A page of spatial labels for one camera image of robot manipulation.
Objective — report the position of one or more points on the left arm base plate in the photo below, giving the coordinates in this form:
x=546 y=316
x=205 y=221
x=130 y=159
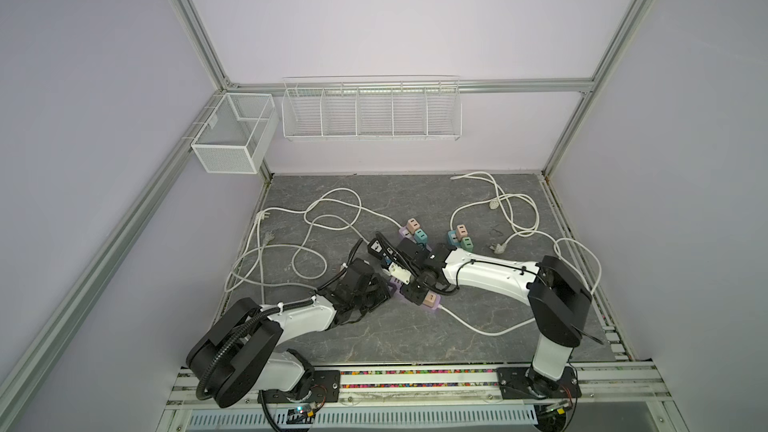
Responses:
x=316 y=387

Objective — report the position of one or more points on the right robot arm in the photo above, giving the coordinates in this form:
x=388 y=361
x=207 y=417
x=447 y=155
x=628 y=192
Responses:
x=558 y=298

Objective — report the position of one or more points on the long white wire basket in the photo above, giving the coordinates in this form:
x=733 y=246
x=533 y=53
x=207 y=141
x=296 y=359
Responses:
x=384 y=107

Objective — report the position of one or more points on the green plug on teal strip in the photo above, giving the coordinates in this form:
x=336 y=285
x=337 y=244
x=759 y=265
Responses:
x=467 y=244

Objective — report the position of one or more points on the pink plug upper purple strip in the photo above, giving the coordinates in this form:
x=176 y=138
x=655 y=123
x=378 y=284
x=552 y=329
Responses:
x=412 y=225

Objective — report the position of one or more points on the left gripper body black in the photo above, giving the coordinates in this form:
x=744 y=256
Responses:
x=373 y=296

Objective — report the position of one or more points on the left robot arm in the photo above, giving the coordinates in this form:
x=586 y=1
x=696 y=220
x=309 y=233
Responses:
x=244 y=350

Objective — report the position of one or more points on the purple power strip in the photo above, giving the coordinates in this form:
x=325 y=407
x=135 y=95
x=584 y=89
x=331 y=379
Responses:
x=405 y=233
x=396 y=284

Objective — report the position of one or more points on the white vented cable duct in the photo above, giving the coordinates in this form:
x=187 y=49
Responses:
x=347 y=418

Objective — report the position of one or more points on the aluminium frame rail front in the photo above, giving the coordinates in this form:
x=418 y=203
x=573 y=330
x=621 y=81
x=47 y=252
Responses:
x=478 y=384

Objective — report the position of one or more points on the pink plug purple strip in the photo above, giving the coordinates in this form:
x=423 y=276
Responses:
x=431 y=300
x=412 y=225

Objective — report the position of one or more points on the small white mesh basket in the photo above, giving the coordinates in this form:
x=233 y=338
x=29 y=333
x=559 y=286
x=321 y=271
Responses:
x=236 y=135

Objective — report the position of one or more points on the teal power strip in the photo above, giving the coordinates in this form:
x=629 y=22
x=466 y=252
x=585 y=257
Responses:
x=453 y=239

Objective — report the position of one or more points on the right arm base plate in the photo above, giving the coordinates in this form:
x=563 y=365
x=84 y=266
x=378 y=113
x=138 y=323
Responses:
x=522 y=382

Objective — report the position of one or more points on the pink plug on teal strip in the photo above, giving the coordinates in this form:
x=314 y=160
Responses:
x=461 y=231

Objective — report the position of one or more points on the pink plug lower purple strip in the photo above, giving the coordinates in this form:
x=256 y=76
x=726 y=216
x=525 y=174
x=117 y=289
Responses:
x=431 y=300

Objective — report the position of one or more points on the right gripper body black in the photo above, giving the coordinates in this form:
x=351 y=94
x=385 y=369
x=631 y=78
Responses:
x=414 y=289

